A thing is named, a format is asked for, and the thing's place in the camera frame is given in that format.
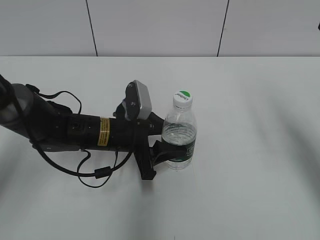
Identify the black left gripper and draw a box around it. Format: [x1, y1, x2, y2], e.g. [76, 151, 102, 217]
[114, 100, 192, 180]

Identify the clear plastic water bottle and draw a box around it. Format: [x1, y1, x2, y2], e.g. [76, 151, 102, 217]
[161, 100, 197, 170]

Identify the white green bottle cap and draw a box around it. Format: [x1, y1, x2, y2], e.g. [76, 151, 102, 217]
[172, 90, 193, 109]

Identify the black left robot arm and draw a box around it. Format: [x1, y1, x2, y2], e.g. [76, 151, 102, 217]
[0, 78, 192, 180]

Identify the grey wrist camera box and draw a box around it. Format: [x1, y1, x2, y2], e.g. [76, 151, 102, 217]
[123, 80, 152, 121]

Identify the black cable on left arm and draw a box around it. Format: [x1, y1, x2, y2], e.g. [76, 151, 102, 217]
[24, 83, 133, 188]

